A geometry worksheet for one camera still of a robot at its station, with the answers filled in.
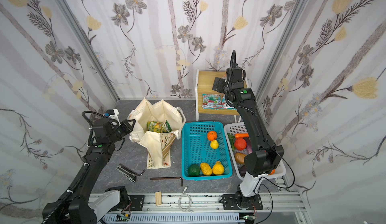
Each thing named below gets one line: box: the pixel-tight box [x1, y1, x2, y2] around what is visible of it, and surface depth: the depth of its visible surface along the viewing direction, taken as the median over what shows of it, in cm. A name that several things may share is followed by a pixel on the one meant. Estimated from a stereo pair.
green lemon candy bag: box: [146, 120, 173, 134], surface depth 97 cm
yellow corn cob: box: [200, 162, 213, 176], surface depth 83 cm
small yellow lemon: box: [210, 139, 219, 150], surface depth 92 cm
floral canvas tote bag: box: [127, 97, 186, 170], surface depth 84 cm
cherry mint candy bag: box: [201, 93, 223, 110], surface depth 97 cm
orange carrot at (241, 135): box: [234, 133, 250, 139], surface depth 99 cm
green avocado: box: [187, 163, 201, 177], surface depth 82 cm
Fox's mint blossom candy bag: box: [221, 93, 237, 111], surface depth 95 cm
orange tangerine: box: [207, 130, 218, 142], surface depth 97 cm
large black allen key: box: [149, 176, 183, 187], surface depth 84 cm
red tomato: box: [234, 137, 247, 151], surface depth 91 cm
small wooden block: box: [154, 191, 162, 206], surface depth 76 cm
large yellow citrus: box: [212, 160, 225, 176], surface depth 82 cm
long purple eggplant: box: [242, 137, 253, 155], surface depth 92 cm
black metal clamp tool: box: [115, 163, 146, 183], surface depth 86 cm
